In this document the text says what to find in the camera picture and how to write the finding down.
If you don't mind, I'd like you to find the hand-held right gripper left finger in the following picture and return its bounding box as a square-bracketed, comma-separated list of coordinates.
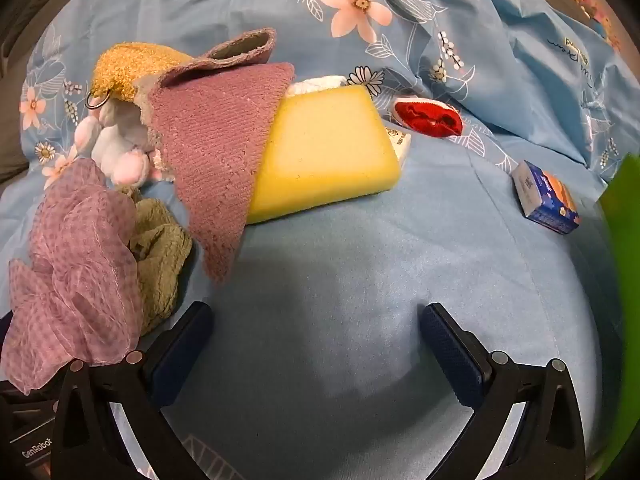
[52, 301, 216, 480]

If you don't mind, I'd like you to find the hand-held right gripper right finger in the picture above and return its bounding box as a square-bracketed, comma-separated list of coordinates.
[419, 302, 588, 480]

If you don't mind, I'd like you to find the green towel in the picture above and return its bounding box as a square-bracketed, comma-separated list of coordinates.
[120, 187, 193, 336]

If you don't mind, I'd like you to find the purple mesh bath pouf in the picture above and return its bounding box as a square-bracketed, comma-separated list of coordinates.
[0, 159, 143, 395]

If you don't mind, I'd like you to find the green box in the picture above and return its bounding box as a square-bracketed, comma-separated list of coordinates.
[597, 152, 640, 471]

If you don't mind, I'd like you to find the plush elephant toy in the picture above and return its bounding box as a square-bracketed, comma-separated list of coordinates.
[74, 97, 163, 186]

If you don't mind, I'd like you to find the white fluffy cloth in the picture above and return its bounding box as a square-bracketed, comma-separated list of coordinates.
[285, 75, 348, 97]

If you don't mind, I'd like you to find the blue floral blanket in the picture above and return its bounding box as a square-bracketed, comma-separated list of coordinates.
[0, 0, 636, 480]

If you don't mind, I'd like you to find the small blue box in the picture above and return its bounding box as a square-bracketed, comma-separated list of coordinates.
[510, 160, 582, 236]

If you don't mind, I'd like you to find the mauve towel cloth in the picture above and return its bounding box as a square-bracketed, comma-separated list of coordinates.
[135, 29, 297, 285]

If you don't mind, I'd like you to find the yellow sponge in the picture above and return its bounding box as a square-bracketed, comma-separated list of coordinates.
[246, 85, 403, 226]

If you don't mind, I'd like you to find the red and white sock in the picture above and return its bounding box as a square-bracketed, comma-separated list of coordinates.
[391, 96, 463, 138]

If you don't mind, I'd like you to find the colourful plush toy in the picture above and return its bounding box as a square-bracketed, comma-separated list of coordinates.
[592, 10, 623, 53]

